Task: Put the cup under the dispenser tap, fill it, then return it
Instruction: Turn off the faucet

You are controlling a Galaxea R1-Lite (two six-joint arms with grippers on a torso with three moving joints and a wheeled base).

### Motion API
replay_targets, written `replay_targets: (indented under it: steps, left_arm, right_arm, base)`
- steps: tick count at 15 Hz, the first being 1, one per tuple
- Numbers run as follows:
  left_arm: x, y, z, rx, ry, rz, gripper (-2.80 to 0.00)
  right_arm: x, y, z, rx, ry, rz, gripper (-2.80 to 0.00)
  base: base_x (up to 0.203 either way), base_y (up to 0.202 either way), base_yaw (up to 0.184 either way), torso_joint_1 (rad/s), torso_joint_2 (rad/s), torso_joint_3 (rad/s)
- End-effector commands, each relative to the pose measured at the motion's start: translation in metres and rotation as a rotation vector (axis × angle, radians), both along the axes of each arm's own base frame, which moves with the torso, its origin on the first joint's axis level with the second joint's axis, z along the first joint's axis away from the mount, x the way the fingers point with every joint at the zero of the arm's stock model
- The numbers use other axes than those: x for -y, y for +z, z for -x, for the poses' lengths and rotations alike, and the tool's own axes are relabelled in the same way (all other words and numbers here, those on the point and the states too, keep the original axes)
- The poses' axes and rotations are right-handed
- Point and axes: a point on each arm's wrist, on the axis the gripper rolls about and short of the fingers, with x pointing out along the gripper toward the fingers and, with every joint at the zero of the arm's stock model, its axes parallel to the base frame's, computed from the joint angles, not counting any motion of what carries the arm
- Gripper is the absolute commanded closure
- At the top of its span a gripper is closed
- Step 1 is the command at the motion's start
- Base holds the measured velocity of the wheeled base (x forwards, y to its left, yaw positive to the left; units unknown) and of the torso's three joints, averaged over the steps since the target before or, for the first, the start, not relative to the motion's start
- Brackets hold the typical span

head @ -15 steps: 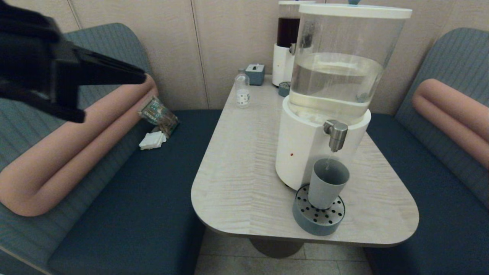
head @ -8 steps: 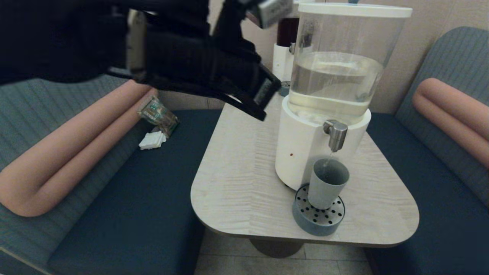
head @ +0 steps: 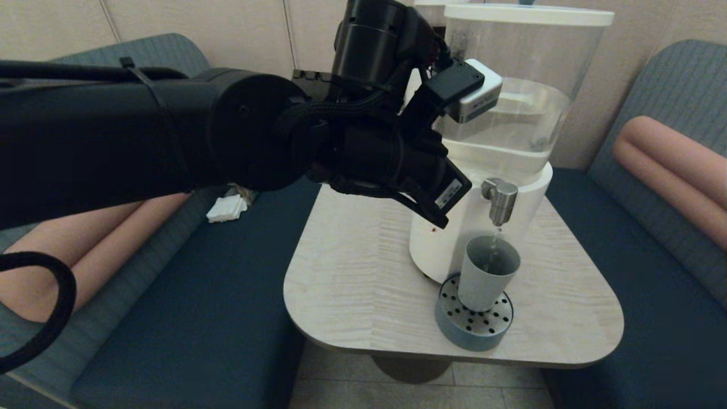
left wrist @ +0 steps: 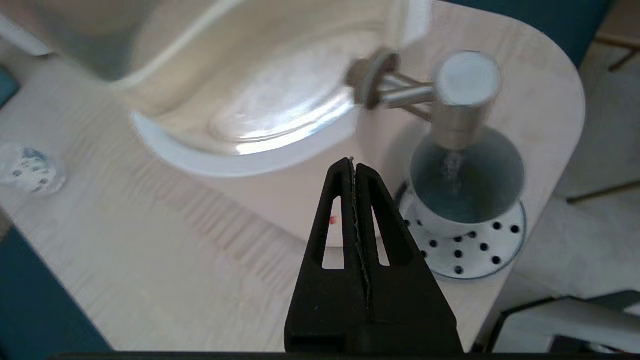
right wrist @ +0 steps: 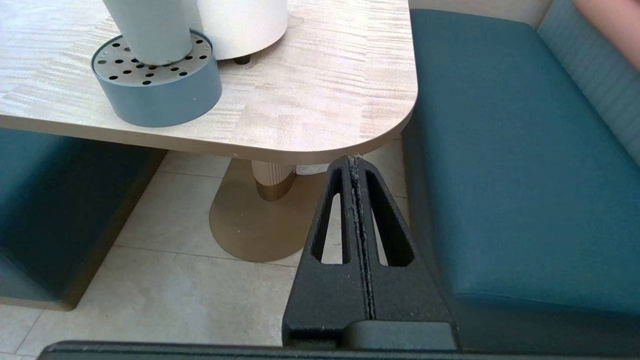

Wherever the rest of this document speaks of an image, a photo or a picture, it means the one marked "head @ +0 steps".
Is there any ribbed table pedestal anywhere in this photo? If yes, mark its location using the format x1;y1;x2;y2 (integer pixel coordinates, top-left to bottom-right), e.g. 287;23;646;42
370;354;454;385

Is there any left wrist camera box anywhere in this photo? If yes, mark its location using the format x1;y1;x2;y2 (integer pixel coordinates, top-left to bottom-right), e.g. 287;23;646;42
423;59;504;124

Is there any long folded pink bolster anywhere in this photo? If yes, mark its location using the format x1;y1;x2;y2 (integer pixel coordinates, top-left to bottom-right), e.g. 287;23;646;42
0;192;191;323

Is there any white napkin stack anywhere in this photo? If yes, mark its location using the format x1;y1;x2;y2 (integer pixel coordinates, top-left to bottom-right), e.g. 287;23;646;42
206;193;249;224

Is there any short pink bolster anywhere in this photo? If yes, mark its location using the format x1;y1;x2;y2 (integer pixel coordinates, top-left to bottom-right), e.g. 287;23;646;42
612;116;727;252

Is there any teal bench without items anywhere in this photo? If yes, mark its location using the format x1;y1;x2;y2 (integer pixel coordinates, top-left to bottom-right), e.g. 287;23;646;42
542;40;727;409

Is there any blue perforated drip tray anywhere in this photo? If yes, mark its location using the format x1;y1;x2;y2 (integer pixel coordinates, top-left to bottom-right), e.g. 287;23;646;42
435;274;515;352

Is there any large clear water dispenser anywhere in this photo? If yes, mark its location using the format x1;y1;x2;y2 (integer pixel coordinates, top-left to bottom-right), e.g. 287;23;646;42
409;5;616;283

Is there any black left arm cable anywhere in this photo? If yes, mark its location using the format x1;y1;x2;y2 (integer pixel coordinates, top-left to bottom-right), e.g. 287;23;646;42
0;57;412;374

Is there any metal dispenser tap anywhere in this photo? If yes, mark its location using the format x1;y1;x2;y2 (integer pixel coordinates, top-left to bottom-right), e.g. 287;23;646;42
482;178;519;227

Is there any grey-blue plastic cup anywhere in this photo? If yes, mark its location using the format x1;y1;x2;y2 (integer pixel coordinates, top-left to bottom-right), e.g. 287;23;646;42
457;235;522;312

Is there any teal bench with snack packet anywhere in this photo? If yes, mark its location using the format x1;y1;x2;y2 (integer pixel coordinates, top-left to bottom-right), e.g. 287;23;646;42
0;33;324;409

